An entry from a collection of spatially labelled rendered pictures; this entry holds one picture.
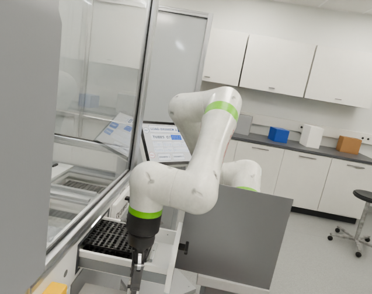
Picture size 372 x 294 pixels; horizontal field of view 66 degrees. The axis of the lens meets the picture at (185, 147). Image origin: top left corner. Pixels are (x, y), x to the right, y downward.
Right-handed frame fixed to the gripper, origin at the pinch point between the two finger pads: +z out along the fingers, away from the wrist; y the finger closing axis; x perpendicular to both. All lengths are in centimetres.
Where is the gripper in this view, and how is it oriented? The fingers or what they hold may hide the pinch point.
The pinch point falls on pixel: (132, 292)
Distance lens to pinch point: 95.4
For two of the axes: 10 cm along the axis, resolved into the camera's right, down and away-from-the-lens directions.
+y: 1.7, 2.4, -9.6
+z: -1.7, 9.6, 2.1
